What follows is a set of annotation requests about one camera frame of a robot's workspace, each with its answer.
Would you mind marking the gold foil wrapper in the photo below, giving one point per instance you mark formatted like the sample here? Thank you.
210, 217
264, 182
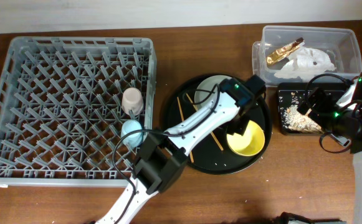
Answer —
283, 52

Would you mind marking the pink plastic cup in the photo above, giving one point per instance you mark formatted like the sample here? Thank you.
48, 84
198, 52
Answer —
132, 101

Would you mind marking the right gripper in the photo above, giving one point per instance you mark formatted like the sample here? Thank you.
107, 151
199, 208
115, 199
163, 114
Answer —
317, 114

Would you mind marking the blue plastic cup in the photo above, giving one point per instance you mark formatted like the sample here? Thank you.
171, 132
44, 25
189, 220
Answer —
130, 128

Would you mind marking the grey round plate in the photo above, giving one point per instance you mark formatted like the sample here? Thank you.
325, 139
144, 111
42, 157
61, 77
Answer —
205, 93

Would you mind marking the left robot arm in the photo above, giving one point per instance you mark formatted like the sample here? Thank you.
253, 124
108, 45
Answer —
164, 154

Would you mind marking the wooden chopstick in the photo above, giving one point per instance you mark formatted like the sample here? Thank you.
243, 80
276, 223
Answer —
182, 119
212, 134

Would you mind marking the yellow plastic bowl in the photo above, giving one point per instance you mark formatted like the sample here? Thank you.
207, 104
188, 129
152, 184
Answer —
250, 143

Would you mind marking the round black serving tray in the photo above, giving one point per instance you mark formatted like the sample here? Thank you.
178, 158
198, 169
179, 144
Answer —
208, 158

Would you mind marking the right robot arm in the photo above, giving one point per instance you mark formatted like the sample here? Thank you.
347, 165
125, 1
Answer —
341, 119

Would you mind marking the grey plastic dishwasher rack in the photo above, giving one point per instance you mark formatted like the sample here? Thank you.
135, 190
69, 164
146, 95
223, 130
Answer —
60, 109

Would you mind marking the white paper napkin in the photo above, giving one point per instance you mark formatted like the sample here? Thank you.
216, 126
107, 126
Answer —
305, 63

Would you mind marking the clear plastic waste bin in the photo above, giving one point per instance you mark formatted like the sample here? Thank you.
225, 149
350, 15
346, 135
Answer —
340, 44

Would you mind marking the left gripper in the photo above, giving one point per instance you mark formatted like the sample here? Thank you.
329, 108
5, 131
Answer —
241, 126

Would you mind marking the food scraps pile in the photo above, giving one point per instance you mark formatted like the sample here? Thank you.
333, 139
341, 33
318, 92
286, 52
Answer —
291, 120

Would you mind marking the black rectangular waste tray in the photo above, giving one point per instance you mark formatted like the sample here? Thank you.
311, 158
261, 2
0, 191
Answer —
301, 87

